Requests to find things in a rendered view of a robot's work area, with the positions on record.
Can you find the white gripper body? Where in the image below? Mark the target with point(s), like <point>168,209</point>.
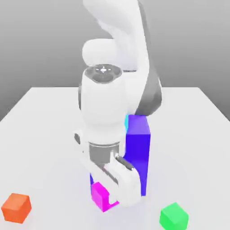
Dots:
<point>126,186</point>

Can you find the small magenta cube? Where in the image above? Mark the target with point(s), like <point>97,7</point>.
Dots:
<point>98,195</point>

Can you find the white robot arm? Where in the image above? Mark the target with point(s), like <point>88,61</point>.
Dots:
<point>102,100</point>

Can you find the small green cube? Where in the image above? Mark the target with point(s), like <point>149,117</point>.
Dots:
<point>173,216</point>

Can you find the small orange cube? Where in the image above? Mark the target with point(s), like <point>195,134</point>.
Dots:
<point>16,208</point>

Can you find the large blue box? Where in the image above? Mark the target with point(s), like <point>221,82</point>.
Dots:
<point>138,147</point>

